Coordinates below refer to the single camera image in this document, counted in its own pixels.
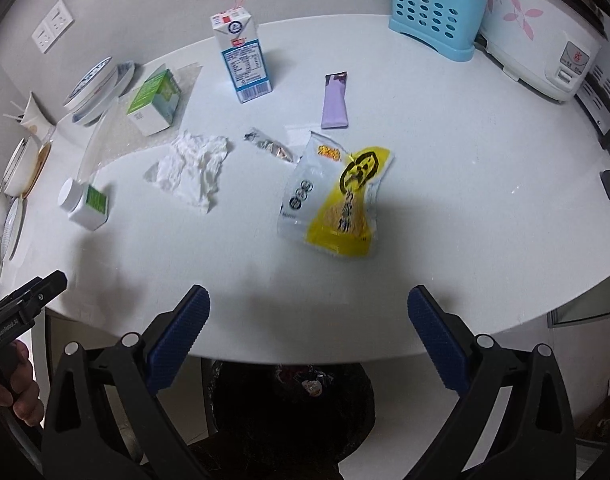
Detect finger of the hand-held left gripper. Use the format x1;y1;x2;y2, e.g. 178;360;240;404
5;270;68;327

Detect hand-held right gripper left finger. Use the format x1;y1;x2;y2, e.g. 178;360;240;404
41;284;220;480

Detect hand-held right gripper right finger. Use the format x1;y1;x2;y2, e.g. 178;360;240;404
407;285;580;480

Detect trash bin with black bag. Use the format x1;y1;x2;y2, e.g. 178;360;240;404
192;360;378;480

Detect small wrappers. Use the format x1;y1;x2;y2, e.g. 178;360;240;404
277;131;396;259

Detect clear plastic toothbrush case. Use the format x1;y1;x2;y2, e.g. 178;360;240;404
74;97;120;183

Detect green medicine box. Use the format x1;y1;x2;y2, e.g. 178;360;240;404
126;69;182;137

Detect person's left hand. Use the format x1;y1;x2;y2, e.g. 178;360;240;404
0;340;46;428

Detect stack of white plates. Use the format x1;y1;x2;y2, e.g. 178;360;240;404
0;192;28;281

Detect white bottle with green label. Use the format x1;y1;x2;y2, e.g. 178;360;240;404
58;178;110;231

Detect crumpled white tissue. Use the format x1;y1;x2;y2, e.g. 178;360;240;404
144;130;232;211

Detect white ceramic cup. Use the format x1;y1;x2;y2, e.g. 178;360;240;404
5;91;58;136

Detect small crumpled foil wrapper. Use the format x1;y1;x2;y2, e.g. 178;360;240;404
243;127;296;162

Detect blue patterned plate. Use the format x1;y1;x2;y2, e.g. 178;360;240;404
62;56;117;110

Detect purple sachet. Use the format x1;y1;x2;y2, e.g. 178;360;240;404
321;73;350;130

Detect clear plastic bag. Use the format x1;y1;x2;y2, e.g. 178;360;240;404
92;62;204;166

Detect blue and white milk carton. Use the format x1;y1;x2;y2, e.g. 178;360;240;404
210;7;274;105

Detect white floral rice cooker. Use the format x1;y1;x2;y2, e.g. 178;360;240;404
475;0;608;105

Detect blue plastic utensil holder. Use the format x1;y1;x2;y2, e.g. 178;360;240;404
389;0;492;62

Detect white wall socket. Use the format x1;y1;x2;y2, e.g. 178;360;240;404
31;22;60;55
44;0;76;32

